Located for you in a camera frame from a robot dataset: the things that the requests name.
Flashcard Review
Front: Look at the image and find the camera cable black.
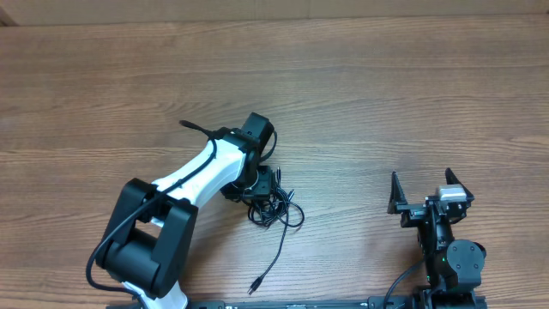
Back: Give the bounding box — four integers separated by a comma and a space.
85, 120, 223, 298
383, 258, 425, 309

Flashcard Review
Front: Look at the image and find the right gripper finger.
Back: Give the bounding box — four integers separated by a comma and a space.
444, 167, 474, 202
387, 171, 407, 214

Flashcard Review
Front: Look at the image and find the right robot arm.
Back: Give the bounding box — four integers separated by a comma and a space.
382, 168, 487, 308

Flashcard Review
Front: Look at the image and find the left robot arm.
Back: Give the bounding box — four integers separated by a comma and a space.
86, 112, 276, 308

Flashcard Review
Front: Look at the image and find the left camera cable black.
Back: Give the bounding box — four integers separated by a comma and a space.
85, 120, 223, 298

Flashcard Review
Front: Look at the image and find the right camera cable black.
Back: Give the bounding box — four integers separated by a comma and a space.
383, 258, 425, 309

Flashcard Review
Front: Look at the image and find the black usb cable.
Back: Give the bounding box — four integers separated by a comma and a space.
246, 167, 305, 296

